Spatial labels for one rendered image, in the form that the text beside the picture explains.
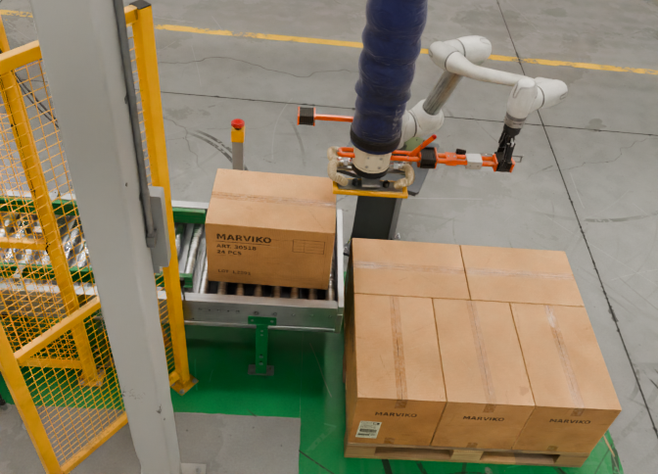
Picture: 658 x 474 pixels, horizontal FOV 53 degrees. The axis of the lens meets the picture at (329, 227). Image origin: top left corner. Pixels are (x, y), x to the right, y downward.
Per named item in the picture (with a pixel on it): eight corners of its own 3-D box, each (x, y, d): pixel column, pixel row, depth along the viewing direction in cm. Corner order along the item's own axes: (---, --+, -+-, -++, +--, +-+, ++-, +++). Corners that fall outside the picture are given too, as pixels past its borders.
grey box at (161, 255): (105, 263, 209) (90, 192, 188) (110, 251, 213) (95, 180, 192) (168, 267, 210) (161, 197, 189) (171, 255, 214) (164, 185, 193)
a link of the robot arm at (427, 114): (397, 120, 384) (428, 114, 393) (408, 144, 379) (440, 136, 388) (452, 30, 318) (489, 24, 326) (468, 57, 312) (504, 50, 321)
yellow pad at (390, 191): (332, 194, 294) (333, 185, 290) (332, 179, 301) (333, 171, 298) (407, 199, 296) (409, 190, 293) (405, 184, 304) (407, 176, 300)
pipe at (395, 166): (333, 185, 293) (334, 175, 289) (332, 151, 311) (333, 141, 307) (408, 190, 295) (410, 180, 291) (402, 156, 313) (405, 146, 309)
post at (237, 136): (233, 261, 413) (230, 131, 344) (234, 254, 418) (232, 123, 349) (244, 262, 413) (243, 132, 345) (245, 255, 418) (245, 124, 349)
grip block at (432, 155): (417, 168, 297) (420, 158, 293) (415, 155, 304) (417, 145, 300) (436, 169, 297) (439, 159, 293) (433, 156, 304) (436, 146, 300)
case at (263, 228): (208, 280, 328) (205, 222, 301) (219, 225, 357) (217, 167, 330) (327, 290, 331) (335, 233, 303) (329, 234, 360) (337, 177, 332)
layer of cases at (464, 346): (347, 442, 316) (356, 397, 288) (344, 285, 388) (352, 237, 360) (589, 453, 323) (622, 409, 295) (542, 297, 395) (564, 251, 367)
